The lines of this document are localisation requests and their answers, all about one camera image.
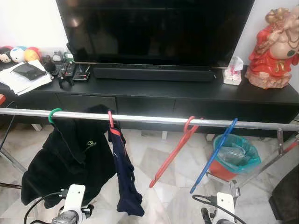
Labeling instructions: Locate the black jacket with green logo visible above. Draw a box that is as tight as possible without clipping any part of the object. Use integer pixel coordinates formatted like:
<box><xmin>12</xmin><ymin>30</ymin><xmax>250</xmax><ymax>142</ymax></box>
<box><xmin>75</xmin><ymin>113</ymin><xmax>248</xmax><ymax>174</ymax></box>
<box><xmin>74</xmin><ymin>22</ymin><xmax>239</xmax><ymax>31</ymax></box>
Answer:
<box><xmin>21</xmin><ymin>105</ymin><xmax>122</xmax><ymax>208</ymax></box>

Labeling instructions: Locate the green plastic hanger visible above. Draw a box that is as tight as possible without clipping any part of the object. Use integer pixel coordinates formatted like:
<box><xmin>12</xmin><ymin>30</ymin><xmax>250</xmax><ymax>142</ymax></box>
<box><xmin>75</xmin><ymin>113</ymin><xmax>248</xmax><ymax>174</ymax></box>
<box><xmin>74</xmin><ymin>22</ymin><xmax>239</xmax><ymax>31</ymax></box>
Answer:
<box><xmin>48</xmin><ymin>108</ymin><xmax>62</xmax><ymax>124</ymax></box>

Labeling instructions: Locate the blue plastic hanger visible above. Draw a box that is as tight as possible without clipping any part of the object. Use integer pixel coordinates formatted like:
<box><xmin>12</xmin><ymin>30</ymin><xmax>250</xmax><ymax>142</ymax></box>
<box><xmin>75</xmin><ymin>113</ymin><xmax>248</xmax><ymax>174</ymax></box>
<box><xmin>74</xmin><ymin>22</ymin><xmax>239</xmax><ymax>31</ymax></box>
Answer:
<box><xmin>190</xmin><ymin>118</ymin><xmax>239</xmax><ymax>194</ymax></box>

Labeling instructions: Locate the red plastic hanger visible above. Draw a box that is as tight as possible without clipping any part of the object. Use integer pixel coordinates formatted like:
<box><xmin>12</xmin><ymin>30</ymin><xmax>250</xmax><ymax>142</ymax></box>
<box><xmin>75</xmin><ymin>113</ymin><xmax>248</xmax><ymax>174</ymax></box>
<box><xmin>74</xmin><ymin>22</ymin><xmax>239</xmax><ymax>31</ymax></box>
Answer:
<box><xmin>149</xmin><ymin>116</ymin><xmax>204</xmax><ymax>189</ymax></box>
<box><xmin>107</xmin><ymin>110</ymin><xmax>124</xmax><ymax>138</ymax></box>

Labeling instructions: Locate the navy blue polo shirt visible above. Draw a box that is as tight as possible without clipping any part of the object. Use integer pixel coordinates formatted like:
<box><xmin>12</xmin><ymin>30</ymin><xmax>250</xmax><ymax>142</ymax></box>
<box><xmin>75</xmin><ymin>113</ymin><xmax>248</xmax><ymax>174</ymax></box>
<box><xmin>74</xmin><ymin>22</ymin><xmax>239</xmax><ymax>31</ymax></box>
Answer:
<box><xmin>108</xmin><ymin>127</ymin><xmax>145</xmax><ymax>217</ymax></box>

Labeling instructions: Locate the orange bin with teal bag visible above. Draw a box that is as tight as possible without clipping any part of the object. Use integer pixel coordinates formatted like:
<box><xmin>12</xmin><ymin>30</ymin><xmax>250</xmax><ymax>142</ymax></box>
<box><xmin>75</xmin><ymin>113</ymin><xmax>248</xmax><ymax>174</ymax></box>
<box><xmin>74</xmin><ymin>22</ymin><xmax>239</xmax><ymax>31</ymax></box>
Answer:
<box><xmin>207</xmin><ymin>133</ymin><xmax>262</xmax><ymax>182</ymax></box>

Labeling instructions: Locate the black tv console cabinet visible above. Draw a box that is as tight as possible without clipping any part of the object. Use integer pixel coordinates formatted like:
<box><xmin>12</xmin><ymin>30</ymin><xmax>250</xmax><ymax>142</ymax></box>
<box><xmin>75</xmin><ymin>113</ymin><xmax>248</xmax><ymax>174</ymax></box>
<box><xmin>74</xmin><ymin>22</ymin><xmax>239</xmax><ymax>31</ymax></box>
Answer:
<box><xmin>0</xmin><ymin>63</ymin><xmax>299</xmax><ymax>138</ymax></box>

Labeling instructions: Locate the black remote control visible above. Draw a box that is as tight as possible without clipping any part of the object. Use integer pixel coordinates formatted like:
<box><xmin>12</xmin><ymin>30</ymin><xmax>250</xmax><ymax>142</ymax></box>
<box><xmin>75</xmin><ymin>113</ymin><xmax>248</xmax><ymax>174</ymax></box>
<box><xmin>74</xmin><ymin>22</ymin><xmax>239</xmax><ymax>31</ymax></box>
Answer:
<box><xmin>58</xmin><ymin>61</ymin><xmax>76</xmax><ymax>89</ymax></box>

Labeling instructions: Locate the stack of white papers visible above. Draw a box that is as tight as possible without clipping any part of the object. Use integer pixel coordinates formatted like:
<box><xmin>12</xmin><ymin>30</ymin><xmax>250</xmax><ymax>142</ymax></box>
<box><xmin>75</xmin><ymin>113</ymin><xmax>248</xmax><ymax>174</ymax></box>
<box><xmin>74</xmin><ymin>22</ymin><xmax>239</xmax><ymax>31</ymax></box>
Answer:
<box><xmin>0</xmin><ymin>60</ymin><xmax>53</xmax><ymax>96</ymax></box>

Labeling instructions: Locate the white pink tissue box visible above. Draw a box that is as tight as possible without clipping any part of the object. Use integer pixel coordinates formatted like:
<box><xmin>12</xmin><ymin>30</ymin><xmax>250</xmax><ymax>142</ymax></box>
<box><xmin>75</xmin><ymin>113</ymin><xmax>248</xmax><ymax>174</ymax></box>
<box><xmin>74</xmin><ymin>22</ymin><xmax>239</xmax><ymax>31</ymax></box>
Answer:
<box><xmin>223</xmin><ymin>56</ymin><xmax>244</xmax><ymax>85</ymax></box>

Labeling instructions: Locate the black round gadget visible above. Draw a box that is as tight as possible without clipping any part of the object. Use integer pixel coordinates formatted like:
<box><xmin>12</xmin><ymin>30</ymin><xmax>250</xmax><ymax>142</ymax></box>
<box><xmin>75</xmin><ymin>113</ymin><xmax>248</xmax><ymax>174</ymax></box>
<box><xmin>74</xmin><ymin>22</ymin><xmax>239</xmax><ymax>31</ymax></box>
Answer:
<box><xmin>43</xmin><ymin>61</ymin><xmax>57</xmax><ymax>75</ymax></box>

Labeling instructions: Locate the black flat pouch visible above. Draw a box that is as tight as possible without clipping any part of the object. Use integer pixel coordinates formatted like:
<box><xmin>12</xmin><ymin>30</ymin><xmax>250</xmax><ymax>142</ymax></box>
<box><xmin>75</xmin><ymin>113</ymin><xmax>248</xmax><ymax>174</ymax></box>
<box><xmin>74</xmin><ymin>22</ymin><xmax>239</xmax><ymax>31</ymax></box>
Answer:
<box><xmin>12</xmin><ymin>63</ymin><xmax>47</xmax><ymax>81</ymax></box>

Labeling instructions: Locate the black soundbar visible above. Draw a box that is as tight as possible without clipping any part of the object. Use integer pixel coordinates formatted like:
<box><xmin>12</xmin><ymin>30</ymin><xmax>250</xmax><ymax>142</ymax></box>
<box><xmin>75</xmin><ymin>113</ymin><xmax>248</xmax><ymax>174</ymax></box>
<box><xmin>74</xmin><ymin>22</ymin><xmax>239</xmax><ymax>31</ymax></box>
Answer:
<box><xmin>93</xmin><ymin>65</ymin><xmax>217</xmax><ymax>83</ymax></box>

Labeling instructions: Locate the small grey alarm clock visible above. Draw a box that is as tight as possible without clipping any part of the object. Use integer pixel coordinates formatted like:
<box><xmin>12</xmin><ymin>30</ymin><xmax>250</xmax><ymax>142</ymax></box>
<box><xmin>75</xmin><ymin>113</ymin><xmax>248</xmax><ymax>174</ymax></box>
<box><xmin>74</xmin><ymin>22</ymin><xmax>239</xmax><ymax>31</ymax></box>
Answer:
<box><xmin>51</xmin><ymin>50</ymin><xmax>64</xmax><ymax>63</ymax></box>

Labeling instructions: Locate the yellow red plush toy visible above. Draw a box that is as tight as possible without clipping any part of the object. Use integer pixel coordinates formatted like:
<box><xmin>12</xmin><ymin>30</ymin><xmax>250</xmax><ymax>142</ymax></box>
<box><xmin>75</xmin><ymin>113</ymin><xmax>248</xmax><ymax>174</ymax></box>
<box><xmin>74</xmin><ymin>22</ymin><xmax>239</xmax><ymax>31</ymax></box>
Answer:
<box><xmin>23</xmin><ymin>47</ymin><xmax>42</xmax><ymax>62</ymax></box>

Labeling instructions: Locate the white blue plush toy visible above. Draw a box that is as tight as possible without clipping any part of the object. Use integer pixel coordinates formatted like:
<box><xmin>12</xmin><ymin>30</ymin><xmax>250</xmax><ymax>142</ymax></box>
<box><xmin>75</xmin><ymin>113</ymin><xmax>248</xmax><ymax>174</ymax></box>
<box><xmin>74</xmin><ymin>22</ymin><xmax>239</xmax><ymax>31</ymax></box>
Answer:
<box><xmin>10</xmin><ymin>46</ymin><xmax>25</xmax><ymax>63</ymax></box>

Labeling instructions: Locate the red laughing buddha statue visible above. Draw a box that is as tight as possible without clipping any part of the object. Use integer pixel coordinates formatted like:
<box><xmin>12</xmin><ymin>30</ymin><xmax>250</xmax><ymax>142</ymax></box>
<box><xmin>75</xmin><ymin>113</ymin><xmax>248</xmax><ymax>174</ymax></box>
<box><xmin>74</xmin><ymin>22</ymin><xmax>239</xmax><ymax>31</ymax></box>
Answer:
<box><xmin>245</xmin><ymin>6</ymin><xmax>299</xmax><ymax>89</ymax></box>

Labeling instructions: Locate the black mouse plush toy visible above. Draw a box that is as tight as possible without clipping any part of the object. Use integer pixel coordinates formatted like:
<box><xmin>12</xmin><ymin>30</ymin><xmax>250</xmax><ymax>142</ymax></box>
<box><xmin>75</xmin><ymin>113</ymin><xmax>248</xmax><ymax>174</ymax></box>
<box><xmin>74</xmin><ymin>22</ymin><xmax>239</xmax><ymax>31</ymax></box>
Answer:
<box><xmin>0</xmin><ymin>46</ymin><xmax>12</xmax><ymax>63</ymax></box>

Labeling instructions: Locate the black flat screen television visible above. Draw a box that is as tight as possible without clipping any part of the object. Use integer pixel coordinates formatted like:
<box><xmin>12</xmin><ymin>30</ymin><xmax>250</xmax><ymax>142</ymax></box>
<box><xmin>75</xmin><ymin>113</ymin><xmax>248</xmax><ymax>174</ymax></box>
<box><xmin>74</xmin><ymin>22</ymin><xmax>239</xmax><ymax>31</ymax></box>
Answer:
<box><xmin>56</xmin><ymin>0</ymin><xmax>256</xmax><ymax>67</ymax></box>

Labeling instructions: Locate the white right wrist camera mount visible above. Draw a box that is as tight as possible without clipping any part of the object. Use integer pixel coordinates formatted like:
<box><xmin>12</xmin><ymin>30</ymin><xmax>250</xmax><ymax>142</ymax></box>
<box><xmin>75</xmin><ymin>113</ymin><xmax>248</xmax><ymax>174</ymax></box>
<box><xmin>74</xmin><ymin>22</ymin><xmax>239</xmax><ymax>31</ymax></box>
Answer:
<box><xmin>216</xmin><ymin>192</ymin><xmax>236</xmax><ymax>224</ymax></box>

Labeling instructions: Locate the silver metal clothes rail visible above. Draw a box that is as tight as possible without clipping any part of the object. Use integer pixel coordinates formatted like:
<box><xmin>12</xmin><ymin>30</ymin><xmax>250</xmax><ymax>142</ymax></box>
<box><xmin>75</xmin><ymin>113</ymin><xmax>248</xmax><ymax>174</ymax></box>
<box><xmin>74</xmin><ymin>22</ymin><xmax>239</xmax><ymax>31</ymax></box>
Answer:
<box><xmin>0</xmin><ymin>107</ymin><xmax>299</xmax><ymax>201</ymax></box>

